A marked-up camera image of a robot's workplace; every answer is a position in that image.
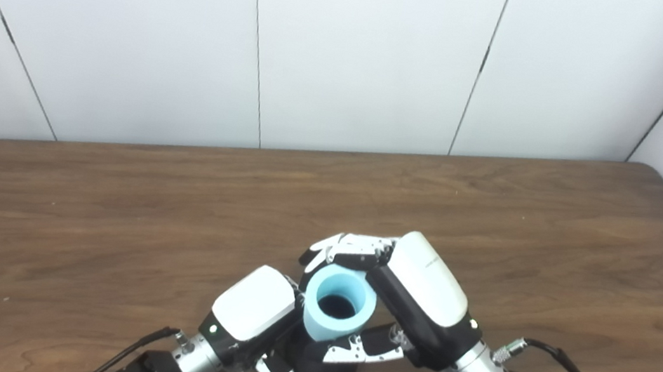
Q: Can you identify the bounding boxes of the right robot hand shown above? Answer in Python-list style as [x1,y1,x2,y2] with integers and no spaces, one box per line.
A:
[286,217,494,372]

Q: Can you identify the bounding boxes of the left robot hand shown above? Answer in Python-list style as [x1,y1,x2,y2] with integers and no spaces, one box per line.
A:
[193,258,346,372]

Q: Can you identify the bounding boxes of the light blue cylinder cup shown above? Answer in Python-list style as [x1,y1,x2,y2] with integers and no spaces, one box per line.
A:
[299,261,381,349]

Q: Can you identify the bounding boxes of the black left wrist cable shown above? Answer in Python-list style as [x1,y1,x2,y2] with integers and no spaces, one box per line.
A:
[80,316,180,372]

